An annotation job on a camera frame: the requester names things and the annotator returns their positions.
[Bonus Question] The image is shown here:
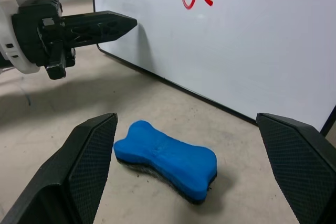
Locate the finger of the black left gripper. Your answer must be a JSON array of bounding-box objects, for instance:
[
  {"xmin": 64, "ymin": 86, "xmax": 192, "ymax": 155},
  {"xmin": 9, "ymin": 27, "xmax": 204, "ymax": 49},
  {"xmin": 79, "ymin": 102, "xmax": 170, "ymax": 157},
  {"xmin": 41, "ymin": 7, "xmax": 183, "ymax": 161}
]
[
  {"xmin": 62, "ymin": 20, "xmax": 138, "ymax": 49},
  {"xmin": 62, "ymin": 10, "xmax": 138, "ymax": 25}
]

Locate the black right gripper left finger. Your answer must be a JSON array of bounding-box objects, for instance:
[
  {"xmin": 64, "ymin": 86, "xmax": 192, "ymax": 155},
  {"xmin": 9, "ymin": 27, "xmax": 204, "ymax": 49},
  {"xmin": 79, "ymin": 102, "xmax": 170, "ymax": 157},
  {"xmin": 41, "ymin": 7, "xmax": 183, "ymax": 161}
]
[{"xmin": 0, "ymin": 112, "xmax": 118, "ymax": 224}]

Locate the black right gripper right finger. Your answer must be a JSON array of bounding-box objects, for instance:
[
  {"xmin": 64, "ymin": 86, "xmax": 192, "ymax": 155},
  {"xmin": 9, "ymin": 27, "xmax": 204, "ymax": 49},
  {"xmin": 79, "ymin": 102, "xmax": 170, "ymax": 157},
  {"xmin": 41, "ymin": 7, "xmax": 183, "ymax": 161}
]
[{"xmin": 256, "ymin": 112, "xmax": 336, "ymax": 224}]

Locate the blue bone-shaped board eraser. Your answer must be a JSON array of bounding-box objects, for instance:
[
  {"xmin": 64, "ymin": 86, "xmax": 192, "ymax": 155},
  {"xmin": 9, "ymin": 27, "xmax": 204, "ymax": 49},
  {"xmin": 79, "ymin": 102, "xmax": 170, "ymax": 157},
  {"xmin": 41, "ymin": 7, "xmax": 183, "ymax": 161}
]
[{"xmin": 112, "ymin": 120, "xmax": 218, "ymax": 205}]

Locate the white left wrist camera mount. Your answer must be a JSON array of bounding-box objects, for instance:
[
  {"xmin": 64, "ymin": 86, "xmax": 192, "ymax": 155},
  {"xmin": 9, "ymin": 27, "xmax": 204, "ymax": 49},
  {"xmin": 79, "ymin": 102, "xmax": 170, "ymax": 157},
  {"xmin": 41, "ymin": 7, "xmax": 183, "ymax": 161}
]
[{"xmin": 0, "ymin": 0, "xmax": 41, "ymax": 74}]

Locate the whiteboard with black frame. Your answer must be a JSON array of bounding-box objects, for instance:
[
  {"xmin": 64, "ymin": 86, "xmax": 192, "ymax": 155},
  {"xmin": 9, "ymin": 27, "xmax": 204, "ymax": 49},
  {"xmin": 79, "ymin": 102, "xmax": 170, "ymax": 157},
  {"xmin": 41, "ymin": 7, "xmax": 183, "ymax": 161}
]
[{"xmin": 88, "ymin": 0, "xmax": 336, "ymax": 137}]

